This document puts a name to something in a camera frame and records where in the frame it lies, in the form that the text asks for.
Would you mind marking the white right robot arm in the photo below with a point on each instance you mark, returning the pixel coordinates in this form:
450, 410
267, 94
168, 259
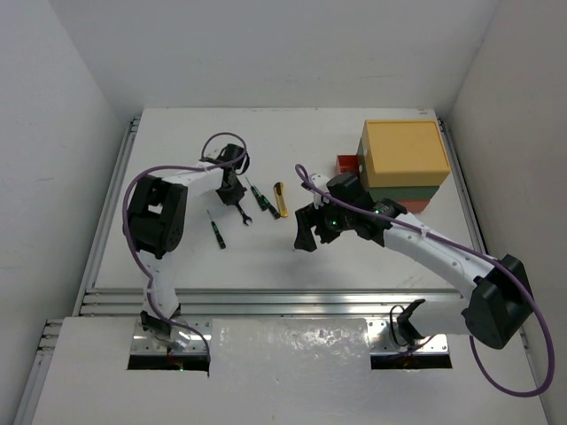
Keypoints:
491, 307

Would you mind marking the green drawer box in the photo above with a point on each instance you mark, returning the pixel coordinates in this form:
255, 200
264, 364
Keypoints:
403, 193

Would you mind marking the red bottom drawer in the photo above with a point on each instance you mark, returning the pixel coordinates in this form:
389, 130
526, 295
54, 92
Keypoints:
349, 164

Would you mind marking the yellow utility knife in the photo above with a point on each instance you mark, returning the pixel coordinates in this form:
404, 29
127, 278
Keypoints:
280, 200

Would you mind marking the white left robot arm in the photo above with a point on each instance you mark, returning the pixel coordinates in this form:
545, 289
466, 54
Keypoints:
153, 215

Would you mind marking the aluminium frame rail front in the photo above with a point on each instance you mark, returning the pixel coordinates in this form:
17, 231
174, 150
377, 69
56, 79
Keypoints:
307, 303

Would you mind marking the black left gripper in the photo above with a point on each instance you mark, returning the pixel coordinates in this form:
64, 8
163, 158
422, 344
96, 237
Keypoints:
230, 193

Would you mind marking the yellow top drawer box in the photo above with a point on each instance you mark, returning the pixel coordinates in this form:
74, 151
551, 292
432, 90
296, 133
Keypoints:
404, 153

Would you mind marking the silver wrench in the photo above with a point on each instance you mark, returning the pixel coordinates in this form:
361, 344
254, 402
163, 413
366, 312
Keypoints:
246, 219

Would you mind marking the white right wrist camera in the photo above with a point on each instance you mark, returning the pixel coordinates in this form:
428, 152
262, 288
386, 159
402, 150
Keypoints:
319, 181

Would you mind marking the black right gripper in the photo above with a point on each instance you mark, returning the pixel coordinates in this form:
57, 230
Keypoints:
306, 217

